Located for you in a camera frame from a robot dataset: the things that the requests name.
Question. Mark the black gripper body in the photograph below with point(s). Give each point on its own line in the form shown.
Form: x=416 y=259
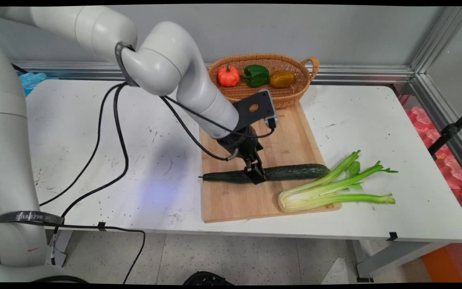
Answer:
x=241 y=142

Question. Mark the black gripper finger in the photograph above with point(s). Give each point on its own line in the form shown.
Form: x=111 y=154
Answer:
x=259 y=159
x=257 y=176

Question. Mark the dark green cucumber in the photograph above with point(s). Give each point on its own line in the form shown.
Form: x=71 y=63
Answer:
x=295 y=171

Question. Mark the brown potato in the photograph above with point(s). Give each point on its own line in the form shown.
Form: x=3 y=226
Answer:
x=282 y=78

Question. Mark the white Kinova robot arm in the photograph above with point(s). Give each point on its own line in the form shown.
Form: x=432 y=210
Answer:
x=10 y=140

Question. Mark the bamboo cutting board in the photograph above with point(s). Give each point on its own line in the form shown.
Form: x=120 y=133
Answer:
x=287 y=132

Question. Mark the green celery bunch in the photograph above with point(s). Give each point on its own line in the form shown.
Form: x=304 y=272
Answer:
x=315 y=194

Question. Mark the green bell pepper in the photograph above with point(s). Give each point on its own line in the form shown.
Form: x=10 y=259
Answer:
x=256 y=75

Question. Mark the black round floor object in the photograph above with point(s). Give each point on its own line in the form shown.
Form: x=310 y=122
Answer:
x=207 y=278

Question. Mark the black tape piece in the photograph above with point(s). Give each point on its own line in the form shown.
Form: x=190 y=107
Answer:
x=392 y=236
x=101 y=226

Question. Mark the grey table leg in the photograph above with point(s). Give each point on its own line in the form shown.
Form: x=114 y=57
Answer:
x=395 y=257
x=60 y=245

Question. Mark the pink bubble wrap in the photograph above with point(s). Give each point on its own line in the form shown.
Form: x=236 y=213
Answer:
x=451 y=168

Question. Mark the black tripod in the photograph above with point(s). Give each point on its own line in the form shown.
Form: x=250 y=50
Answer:
x=449 y=130

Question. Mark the orange floor object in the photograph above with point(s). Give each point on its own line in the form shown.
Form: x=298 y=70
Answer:
x=447 y=265

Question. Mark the blue plastic bag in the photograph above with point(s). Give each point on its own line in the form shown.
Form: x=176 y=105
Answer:
x=32 y=80

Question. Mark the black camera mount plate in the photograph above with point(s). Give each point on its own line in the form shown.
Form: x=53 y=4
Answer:
x=251 y=108

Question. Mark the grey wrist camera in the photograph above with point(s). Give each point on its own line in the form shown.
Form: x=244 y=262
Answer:
x=272 y=112

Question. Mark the aluminium frame rail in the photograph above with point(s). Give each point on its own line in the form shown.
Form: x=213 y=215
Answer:
x=355 y=74
x=443 y=116

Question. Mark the aluminium frame post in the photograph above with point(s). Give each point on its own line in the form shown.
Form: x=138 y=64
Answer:
x=439 y=36

